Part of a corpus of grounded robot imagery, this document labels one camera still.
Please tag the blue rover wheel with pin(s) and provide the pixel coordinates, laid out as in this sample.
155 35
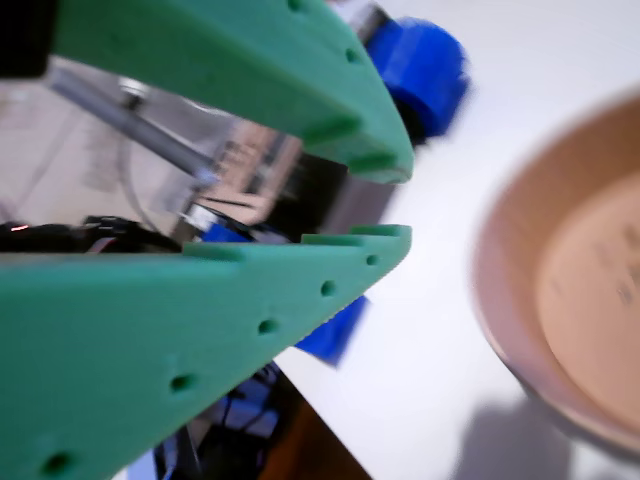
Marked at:
335 335
420 75
225 235

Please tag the grey metal rod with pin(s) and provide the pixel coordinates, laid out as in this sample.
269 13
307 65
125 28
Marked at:
140 130

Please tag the wooden rover chassis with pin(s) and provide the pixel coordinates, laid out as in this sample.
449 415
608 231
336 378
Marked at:
360 205

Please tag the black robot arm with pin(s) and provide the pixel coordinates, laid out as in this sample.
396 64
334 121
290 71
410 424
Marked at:
75 237

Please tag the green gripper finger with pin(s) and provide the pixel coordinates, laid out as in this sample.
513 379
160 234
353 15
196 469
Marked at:
225 55
125 340

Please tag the brown paper bowl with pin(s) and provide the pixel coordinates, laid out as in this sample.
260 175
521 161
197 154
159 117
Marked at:
510 280

